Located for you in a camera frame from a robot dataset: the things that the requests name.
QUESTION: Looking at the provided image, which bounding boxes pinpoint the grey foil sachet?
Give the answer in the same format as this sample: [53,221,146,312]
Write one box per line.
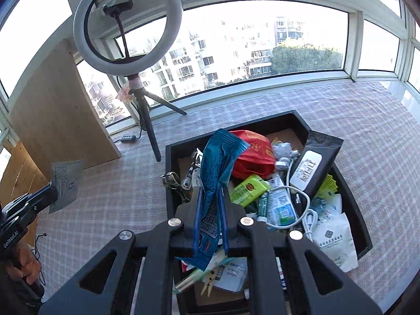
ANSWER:
[49,159,85,214]

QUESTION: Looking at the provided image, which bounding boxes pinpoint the green lip balm stick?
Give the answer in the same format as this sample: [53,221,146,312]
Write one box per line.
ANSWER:
[256,192,270,222]

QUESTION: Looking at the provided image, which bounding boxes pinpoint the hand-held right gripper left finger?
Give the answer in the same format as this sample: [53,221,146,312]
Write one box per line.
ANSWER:
[38,185,204,315]

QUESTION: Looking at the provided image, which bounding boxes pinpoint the person's left hand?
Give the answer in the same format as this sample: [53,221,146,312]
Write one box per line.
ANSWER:
[5,243,43,286]

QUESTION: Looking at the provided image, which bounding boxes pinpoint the red cloth bag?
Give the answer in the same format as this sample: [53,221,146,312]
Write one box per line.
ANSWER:
[230,130,276,176]

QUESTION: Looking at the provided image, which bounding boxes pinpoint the green tube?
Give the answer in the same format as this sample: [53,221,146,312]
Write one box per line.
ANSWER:
[229,175,271,208]

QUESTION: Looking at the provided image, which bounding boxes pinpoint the paper-wrapped chopsticks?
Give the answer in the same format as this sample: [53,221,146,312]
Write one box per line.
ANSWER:
[172,249,230,294]

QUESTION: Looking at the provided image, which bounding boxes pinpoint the blue snack packet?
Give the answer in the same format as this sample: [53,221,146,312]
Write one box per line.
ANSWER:
[175,129,250,271]

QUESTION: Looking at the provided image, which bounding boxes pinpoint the white usb cable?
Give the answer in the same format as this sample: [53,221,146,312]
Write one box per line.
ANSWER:
[262,157,319,237]

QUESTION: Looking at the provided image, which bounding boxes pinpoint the orange snack wrapper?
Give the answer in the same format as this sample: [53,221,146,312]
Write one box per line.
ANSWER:
[116,82,133,103]

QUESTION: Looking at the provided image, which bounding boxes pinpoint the metal pliers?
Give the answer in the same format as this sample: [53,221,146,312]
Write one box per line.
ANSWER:
[182,149,204,201]

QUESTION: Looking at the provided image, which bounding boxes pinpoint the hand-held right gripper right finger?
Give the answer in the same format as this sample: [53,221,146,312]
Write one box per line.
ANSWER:
[221,185,383,315]

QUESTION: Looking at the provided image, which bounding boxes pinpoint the black tray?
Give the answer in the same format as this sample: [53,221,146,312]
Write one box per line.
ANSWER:
[165,110,374,315]

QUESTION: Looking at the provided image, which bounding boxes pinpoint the grey crumpled plastic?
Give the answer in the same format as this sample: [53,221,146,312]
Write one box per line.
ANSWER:
[272,141,301,171]

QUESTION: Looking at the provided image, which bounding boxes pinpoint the white mask packet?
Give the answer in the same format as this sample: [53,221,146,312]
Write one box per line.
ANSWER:
[266,177,297,227]

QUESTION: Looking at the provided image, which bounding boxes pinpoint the white ring light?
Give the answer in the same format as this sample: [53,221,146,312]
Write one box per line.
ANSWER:
[73,0,182,77]

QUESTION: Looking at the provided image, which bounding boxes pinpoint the wooden board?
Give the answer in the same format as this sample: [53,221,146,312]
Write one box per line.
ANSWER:
[8,38,122,171]

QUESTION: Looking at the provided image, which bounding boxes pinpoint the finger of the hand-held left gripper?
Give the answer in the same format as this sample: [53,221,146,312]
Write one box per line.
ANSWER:
[18,184,59,219]

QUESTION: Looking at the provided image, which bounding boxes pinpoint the black wet wipes pack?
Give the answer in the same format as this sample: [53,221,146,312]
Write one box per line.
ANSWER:
[289,130,344,201]

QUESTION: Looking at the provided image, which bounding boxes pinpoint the wooden clothespin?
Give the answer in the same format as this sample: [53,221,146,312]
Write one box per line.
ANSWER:
[201,267,219,297]

